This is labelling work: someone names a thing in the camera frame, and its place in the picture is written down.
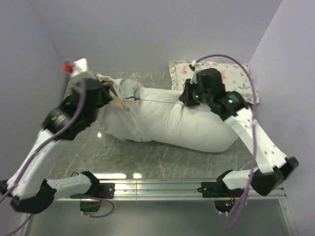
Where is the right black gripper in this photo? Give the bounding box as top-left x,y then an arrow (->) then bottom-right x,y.
179,78 -> 210,106

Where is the grey pillowcase with cream trim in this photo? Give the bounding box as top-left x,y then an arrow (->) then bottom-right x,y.
95,74 -> 152,142

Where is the white pillow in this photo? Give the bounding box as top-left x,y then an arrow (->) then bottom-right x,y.
100,87 -> 238,152

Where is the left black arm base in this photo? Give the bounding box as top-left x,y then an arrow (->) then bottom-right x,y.
69,183 -> 115,218

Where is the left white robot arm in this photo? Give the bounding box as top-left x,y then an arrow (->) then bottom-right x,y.
0,78 -> 116,214

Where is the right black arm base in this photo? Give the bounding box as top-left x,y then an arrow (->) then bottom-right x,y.
197,182 -> 244,215

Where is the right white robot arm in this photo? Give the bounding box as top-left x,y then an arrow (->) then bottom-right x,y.
180,67 -> 299,197

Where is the floral print pillow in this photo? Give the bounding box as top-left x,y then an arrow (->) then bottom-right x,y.
169,60 -> 253,104

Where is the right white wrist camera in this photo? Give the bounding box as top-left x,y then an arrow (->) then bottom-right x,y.
189,60 -> 204,84

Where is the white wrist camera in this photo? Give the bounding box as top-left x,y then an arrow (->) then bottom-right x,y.
189,60 -> 204,84
63,58 -> 95,84

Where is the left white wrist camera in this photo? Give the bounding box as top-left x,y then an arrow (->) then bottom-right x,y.
63,58 -> 95,84

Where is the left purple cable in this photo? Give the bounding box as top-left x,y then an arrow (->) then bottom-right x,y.
0,78 -> 116,236

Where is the purple cable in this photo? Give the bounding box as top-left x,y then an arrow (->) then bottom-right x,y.
194,54 -> 259,232
0,78 -> 116,236

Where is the aluminium mounting rail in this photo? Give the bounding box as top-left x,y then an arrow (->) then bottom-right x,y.
17,103 -> 291,236

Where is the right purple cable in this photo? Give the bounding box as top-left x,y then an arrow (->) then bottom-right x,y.
194,54 -> 259,232

